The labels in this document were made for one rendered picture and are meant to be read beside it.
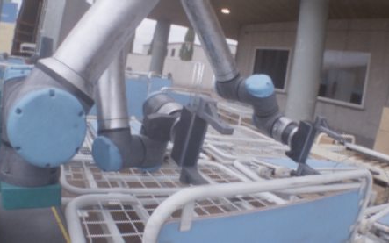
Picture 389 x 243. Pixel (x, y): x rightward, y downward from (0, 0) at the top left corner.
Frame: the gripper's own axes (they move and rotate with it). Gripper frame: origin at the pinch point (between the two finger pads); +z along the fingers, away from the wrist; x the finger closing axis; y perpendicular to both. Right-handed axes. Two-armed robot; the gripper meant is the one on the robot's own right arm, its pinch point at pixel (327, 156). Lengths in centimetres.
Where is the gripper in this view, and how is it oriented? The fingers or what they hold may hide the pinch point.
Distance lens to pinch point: 88.2
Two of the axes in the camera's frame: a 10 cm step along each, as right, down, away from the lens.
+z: 4.4, 3.7, -8.2
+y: -8.6, -0.8, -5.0
